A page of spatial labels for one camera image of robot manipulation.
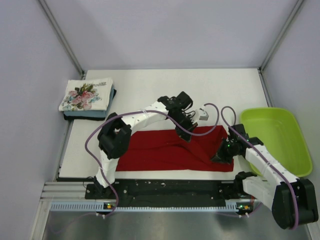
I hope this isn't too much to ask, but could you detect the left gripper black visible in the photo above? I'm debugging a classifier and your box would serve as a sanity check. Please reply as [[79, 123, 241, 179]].
[[170, 112, 198, 143]]

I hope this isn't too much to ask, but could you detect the red t shirt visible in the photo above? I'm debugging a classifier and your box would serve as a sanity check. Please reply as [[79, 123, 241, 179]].
[[116, 125, 234, 172]]

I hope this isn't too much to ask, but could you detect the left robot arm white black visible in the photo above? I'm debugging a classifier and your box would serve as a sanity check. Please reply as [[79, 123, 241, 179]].
[[95, 91, 198, 199]]

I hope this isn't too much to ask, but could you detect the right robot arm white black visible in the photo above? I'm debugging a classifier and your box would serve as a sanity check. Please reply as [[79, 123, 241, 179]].
[[211, 124, 319, 229]]

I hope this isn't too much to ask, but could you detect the green plastic bin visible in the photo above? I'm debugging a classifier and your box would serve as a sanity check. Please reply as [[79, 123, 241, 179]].
[[240, 107, 313, 178]]

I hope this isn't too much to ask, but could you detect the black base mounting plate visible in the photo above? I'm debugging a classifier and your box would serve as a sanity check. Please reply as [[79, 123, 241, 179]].
[[85, 179, 252, 208]]

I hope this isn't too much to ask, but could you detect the white floral folded t shirt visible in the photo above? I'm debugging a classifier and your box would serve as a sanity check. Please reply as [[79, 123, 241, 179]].
[[58, 77, 113, 112]]

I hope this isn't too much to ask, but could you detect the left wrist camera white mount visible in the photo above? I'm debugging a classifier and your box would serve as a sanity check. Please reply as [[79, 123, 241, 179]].
[[193, 108, 209, 123]]

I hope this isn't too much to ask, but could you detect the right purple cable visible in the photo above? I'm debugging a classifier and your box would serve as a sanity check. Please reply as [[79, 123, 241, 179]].
[[221, 106, 301, 230]]

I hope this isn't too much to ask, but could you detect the right corner aluminium post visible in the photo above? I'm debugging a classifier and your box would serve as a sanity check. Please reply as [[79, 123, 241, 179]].
[[258, 0, 307, 72]]

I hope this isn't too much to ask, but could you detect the corner aluminium post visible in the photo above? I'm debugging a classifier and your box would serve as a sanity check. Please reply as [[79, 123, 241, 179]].
[[258, 0, 307, 72], [36, 0, 85, 76]]

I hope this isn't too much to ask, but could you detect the left corner aluminium post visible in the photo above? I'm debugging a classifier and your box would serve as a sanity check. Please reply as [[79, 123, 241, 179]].
[[36, 0, 85, 76]]

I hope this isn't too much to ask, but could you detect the white slotted cable duct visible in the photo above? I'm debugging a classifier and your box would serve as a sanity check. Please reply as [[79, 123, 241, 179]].
[[50, 201, 253, 213]]

